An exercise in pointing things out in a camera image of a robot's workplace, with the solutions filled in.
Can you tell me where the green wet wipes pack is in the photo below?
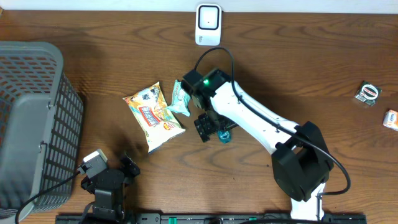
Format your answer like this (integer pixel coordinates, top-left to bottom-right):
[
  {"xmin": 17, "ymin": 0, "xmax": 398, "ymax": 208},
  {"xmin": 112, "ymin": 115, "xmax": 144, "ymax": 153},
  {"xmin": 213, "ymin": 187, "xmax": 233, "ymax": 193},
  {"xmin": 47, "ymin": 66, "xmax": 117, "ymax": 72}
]
[{"xmin": 166, "ymin": 80, "xmax": 190, "ymax": 117}]

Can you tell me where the blue Listerine mouthwash bottle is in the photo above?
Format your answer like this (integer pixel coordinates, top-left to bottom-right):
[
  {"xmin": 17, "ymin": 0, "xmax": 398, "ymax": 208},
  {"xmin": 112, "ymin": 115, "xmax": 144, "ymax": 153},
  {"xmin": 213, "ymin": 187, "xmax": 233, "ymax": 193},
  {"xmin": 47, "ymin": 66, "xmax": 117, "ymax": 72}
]
[{"xmin": 217, "ymin": 130, "xmax": 232, "ymax": 144}]

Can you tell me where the orange snack bag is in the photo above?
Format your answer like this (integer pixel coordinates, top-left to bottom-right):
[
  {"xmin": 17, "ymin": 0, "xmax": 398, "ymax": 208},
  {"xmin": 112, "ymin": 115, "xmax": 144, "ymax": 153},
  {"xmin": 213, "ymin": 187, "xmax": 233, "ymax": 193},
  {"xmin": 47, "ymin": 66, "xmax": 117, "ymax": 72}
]
[{"xmin": 123, "ymin": 82, "xmax": 185, "ymax": 154}]

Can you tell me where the green round-logo packet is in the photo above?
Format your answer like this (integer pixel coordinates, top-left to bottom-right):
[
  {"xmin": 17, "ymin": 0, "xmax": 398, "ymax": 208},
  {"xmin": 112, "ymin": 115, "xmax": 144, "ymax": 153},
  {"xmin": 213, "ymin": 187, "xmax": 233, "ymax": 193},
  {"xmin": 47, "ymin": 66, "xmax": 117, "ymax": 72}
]
[{"xmin": 354, "ymin": 81, "xmax": 382, "ymax": 106}]

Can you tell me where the small orange tissue pack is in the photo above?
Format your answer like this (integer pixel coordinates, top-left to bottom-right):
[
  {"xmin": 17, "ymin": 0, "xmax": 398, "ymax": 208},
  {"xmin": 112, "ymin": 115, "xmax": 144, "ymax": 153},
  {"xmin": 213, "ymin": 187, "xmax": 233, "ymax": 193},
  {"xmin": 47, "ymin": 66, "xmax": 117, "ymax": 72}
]
[{"xmin": 382, "ymin": 110, "xmax": 398, "ymax": 131}]

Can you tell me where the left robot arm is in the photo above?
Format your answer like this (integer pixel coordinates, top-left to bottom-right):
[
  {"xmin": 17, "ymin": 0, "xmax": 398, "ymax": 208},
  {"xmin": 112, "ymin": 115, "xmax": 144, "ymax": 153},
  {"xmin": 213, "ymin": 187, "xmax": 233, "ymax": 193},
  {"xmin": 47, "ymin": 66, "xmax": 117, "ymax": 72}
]
[{"xmin": 78, "ymin": 149, "xmax": 141, "ymax": 223}]

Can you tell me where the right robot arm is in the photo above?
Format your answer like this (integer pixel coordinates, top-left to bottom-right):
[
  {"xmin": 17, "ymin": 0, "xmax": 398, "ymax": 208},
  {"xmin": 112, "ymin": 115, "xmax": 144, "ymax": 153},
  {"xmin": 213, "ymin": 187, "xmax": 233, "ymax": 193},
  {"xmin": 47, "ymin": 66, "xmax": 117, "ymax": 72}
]
[{"xmin": 182, "ymin": 68, "xmax": 333, "ymax": 220}]

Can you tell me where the white barcode scanner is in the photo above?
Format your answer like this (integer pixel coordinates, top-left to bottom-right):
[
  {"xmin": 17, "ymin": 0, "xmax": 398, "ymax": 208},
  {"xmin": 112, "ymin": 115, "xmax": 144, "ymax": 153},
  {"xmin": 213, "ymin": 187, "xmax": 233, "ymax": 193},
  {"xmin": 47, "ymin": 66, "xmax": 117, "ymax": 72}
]
[{"xmin": 195, "ymin": 3, "xmax": 222, "ymax": 46}]

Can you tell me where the grey plastic mesh basket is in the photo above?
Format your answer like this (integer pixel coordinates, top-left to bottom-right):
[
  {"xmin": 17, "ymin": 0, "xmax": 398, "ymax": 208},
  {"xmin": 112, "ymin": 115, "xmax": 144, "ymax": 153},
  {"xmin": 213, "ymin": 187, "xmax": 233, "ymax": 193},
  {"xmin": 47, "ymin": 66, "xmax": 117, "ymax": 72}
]
[{"xmin": 1, "ymin": 41, "xmax": 84, "ymax": 223}]

